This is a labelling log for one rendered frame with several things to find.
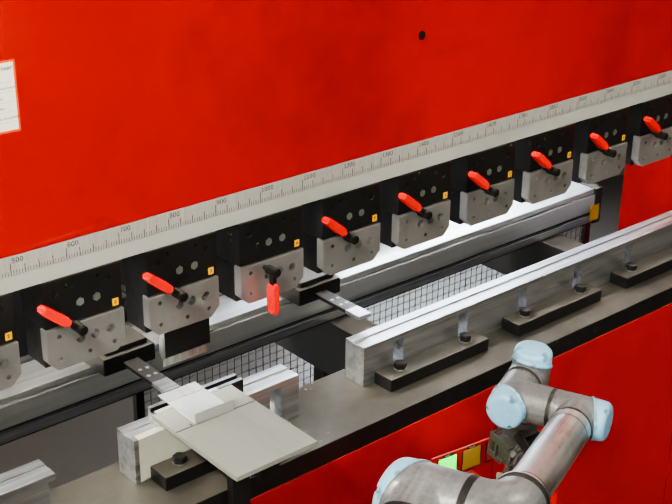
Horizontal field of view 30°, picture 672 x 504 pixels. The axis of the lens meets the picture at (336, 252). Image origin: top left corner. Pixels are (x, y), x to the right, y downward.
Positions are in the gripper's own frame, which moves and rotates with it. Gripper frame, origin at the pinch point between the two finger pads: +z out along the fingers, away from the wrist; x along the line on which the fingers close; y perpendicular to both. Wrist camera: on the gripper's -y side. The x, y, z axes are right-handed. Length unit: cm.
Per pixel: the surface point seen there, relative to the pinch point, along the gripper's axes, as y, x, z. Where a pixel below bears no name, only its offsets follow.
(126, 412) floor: 181, 5, 90
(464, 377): 28.3, -6.8, -11.0
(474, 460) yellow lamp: 9.7, 4.3, -5.2
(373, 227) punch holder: 38, 14, -48
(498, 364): 28.9, -16.8, -10.9
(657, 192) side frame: 106, -150, 8
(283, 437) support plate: 12, 49, -25
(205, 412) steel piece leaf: 25, 58, -26
